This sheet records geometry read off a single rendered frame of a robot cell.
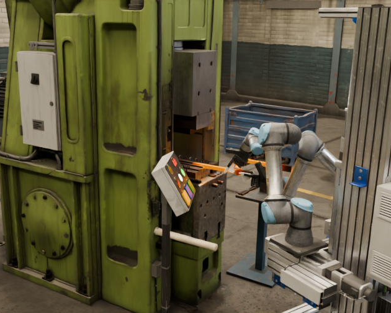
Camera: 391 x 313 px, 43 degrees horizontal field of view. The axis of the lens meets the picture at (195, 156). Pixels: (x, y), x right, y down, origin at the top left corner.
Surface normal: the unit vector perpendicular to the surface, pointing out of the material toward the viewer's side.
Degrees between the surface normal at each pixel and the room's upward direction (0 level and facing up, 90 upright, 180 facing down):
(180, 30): 90
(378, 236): 90
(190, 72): 90
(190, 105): 90
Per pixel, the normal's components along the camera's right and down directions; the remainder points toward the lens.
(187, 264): -0.52, 0.21
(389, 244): -0.83, 0.13
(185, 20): 0.85, 0.15
